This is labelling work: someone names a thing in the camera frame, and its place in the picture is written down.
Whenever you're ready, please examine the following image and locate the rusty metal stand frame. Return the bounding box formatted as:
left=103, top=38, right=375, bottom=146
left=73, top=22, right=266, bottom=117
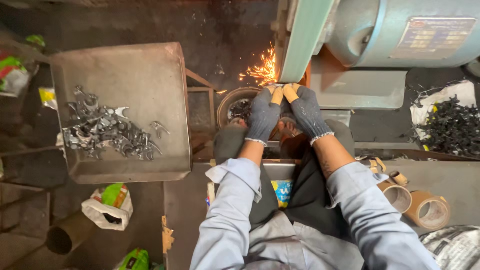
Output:
left=184, top=68, right=217, bottom=160

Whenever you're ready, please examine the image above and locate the heap of colourful bags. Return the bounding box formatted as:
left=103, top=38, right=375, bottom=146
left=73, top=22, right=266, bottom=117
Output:
left=0, top=34, right=46, bottom=98

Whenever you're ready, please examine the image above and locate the person's right foot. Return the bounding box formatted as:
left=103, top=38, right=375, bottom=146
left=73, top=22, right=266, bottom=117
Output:
left=277, top=116, right=303, bottom=139

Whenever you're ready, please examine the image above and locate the white bag with green packet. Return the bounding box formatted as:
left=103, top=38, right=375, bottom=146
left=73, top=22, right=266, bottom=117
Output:
left=81, top=182, right=134, bottom=231

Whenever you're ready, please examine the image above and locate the green plastic packet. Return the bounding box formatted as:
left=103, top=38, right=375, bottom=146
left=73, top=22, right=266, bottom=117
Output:
left=114, top=247, right=151, bottom=270

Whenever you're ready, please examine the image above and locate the large brown tape roll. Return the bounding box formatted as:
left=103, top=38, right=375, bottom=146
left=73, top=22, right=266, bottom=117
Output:
left=377, top=181, right=413, bottom=214
left=403, top=190, right=451, bottom=231

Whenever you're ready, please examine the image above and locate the printed grey sack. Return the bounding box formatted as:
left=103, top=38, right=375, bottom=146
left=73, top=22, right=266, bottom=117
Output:
left=419, top=224, right=480, bottom=270

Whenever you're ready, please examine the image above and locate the person's right hand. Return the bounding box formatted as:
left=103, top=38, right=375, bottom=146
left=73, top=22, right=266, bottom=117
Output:
left=282, top=82, right=335, bottom=146

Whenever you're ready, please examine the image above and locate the blue-grey electric motor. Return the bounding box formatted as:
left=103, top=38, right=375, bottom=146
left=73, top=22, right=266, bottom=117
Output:
left=325, top=0, right=480, bottom=69

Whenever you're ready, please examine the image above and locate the grey machine base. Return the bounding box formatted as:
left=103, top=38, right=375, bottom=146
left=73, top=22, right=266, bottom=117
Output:
left=310, top=55, right=408, bottom=110

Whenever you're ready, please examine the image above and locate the blue and yellow packet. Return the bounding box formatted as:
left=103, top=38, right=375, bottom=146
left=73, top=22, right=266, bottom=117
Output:
left=271, top=179, right=294, bottom=209

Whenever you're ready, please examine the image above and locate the white sack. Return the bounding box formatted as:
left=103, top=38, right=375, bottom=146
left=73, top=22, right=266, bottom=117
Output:
left=409, top=79, right=478, bottom=141

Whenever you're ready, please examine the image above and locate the square grey metal tray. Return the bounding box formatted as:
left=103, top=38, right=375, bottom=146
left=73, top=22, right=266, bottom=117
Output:
left=49, top=42, right=193, bottom=185

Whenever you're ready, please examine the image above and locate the small brown tape roll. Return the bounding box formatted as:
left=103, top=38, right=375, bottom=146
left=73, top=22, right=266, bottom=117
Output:
left=389, top=170, right=409, bottom=187

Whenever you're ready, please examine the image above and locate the round metal bowl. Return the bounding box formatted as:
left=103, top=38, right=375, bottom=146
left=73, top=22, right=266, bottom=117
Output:
left=216, top=87, right=263, bottom=129

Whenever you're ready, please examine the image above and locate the pile of black metal parts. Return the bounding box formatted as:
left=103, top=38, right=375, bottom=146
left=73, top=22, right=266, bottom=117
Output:
left=412, top=94, right=480, bottom=157

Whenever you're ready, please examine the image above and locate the person's left hand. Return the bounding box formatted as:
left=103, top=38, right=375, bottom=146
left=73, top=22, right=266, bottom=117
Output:
left=244, top=85, right=284, bottom=147

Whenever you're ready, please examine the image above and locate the tan tape scrap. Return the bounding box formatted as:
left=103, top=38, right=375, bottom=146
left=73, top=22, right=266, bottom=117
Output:
left=161, top=215, right=175, bottom=255

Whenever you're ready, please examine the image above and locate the yellow plastic wrapper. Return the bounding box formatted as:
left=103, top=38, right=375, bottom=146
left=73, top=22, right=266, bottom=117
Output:
left=38, top=87, right=58, bottom=111

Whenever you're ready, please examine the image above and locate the green sanding belt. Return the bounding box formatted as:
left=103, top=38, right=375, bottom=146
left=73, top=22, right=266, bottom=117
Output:
left=278, top=0, right=335, bottom=84

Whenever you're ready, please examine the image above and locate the single shiny metal part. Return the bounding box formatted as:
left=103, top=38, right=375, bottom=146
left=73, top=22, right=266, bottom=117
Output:
left=149, top=120, right=170, bottom=140

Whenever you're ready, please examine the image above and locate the pile of shiny metal parts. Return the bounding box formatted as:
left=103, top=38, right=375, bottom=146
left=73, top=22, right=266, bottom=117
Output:
left=62, top=85, right=163, bottom=162

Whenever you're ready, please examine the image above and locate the dark metal pipe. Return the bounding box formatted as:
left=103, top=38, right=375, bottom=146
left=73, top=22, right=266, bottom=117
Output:
left=45, top=211, right=99, bottom=256

